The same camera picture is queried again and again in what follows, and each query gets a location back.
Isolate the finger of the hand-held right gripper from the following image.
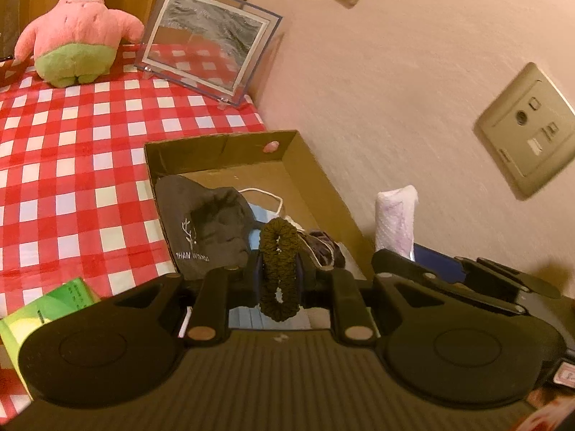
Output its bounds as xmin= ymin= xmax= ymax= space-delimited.
xmin=411 ymin=242 xmax=562 ymax=300
xmin=372 ymin=249 xmax=526 ymax=315

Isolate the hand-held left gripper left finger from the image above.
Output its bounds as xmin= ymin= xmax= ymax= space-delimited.
xmin=112 ymin=251 xmax=265 ymax=347

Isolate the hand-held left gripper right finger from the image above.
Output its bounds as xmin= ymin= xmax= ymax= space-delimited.
xmin=294 ymin=256 xmax=450 ymax=346

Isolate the dark purple cloth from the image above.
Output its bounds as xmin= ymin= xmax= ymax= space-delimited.
xmin=299 ymin=229 xmax=346 ymax=270

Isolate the dark olive scrunchie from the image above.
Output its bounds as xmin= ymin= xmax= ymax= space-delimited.
xmin=258 ymin=218 xmax=304 ymax=323

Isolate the blue face mask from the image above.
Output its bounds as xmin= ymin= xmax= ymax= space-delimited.
xmin=229 ymin=187 xmax=315 ymax=330

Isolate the dark grey cloth pouch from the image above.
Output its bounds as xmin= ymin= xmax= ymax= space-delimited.
xmin=154 ymin=175 xmax=257 ymax=279

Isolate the brown cardboard box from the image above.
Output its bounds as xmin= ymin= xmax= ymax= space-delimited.
xmin=144 ymin=130 xmax=376 ymax=288

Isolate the green tissue box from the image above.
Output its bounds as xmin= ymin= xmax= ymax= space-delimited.
xmin=0 ymin=277 xmax=102 ymax=402

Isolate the red checked tablecloth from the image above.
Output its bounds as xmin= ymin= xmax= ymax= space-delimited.
xmin=0 ymin=38 xmax=266 ymax=423

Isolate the pink starfish plush toy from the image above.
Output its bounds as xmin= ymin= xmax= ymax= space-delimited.
xmin=13 ymin=0 xmax=145 ymax=88

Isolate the beige wall socket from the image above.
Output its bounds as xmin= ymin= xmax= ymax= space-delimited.
xmin=474 ymin=62 xmax=575 ymax=200

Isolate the clear acrylic picture frame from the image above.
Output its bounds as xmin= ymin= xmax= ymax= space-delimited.
xmin=135 ymin=0 xmax=285 ymax=108

